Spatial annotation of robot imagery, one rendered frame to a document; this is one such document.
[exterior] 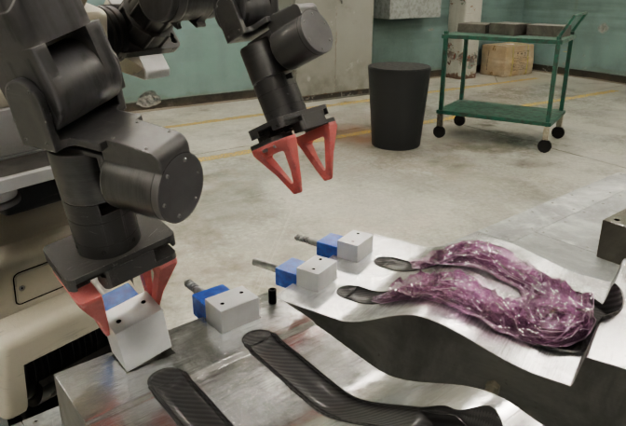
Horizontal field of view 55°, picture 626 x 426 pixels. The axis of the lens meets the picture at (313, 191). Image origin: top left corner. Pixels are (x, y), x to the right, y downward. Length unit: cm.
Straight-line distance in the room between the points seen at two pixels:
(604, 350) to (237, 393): 36
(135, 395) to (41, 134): 26
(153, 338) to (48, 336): 35
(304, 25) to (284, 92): 10
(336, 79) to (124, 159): 612
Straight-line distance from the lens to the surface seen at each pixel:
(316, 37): 76
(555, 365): 70
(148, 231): 58
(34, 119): 49
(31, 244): 96
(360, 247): 90
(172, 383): 63
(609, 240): 113
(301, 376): 63
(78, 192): 52
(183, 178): 48
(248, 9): 80
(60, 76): 47
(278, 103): 79
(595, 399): 68
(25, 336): 94
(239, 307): 68
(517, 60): 861
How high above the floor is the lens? 126
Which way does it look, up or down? 20 degrees down
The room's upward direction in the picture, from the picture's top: straight up
